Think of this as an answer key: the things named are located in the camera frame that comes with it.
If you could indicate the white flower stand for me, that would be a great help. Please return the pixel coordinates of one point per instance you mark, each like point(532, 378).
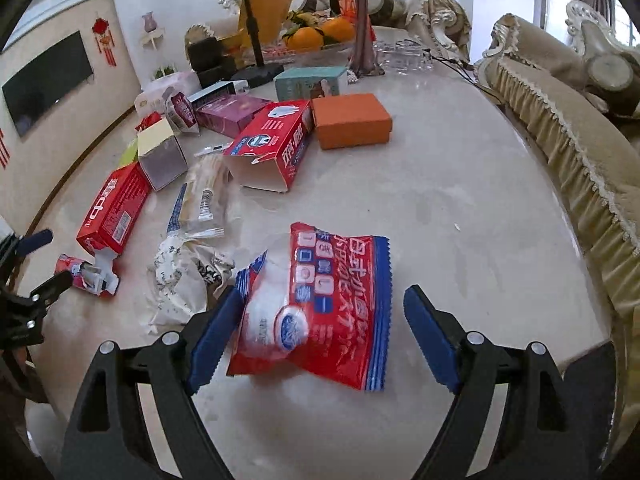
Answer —
point(151, 38)

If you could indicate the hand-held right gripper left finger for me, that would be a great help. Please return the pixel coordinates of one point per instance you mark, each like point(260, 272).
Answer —
point(210, 342)

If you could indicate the red white snack packet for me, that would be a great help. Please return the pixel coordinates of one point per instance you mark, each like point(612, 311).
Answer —
point(310, 310)

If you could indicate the green packet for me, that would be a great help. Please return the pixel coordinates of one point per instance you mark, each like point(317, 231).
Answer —
point(128, 152)

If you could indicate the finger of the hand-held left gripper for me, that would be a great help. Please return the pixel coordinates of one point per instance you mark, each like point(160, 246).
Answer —
point(36, 241)
point(50, 286)

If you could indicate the red snack bag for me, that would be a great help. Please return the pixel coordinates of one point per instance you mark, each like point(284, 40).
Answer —
point(342, 0)

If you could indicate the small purple vase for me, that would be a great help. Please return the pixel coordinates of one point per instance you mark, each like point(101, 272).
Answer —
point(148, 22)

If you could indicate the blue and black box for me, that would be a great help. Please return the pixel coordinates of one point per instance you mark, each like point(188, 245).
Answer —
point(220, 92)

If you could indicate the small carved chair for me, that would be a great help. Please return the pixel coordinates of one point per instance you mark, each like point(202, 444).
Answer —
point(197, 32)

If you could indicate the teal cardboard box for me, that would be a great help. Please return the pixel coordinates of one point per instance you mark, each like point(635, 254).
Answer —
point(307, 84)

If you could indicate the white printed paper bag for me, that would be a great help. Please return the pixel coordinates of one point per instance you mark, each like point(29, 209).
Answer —
point(182, 280)

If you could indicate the white plastic bag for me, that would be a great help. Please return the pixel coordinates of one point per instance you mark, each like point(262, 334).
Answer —
point(165, 87)

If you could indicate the orange cardboard box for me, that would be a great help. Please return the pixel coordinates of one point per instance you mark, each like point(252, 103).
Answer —
point(350, 120)

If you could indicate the small red white pouch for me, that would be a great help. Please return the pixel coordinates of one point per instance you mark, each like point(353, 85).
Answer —
point(181, 112)

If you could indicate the beige fringed sofa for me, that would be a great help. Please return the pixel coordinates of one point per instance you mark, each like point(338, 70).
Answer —
point(565, 110)

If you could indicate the clear plastic wrapper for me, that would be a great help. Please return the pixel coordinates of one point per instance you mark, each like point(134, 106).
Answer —
point(200, 195)

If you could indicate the wall television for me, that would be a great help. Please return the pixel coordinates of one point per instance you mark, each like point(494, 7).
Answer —
point(47, 85)

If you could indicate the small torn red box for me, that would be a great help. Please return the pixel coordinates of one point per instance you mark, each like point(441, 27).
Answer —
point(82, 272)

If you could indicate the black stand with round base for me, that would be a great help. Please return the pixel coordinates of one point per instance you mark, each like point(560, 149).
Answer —
point(260, 77)

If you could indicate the red knot wall ornament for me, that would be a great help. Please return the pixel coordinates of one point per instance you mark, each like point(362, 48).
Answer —
point(104, 37)
point(3, 147)

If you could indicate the large open red box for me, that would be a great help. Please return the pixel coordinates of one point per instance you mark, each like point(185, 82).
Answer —
point(272, 142)

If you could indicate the purple box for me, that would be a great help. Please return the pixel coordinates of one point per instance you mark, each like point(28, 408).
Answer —
point(230, 114)

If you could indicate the orange paper bag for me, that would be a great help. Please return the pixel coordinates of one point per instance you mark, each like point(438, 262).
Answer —
point(272, 5)

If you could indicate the glass fruit plate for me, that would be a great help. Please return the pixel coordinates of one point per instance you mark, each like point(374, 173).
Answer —
point(300, 52)

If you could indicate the purple glass vase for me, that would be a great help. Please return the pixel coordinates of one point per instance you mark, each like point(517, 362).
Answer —
point(362, 30)

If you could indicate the green potted plant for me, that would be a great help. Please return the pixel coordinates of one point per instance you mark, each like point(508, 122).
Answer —
point(166, 71)

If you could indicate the long red box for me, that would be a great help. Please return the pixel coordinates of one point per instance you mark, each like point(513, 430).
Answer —
point(112, 215)

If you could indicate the grey box with yellow flap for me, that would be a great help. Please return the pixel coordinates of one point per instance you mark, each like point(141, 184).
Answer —
point(160, 157)

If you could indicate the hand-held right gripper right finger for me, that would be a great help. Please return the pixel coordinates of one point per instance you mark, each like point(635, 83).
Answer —
point(430, 342)

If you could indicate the white thermometer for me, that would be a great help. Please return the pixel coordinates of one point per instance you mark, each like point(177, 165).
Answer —
point(210, 149)

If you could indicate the small red packet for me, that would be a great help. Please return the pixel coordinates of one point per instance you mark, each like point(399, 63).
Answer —
point(149, 121)

